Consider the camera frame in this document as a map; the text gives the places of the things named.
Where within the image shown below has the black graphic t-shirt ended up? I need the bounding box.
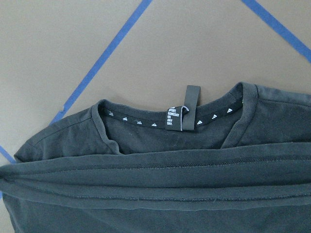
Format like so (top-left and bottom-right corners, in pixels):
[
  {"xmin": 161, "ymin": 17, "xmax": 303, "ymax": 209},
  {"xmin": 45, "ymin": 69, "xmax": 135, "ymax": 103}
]
[{"xmin": 0, "ymin": 82, "xmax": 311, "ymax": 233}]

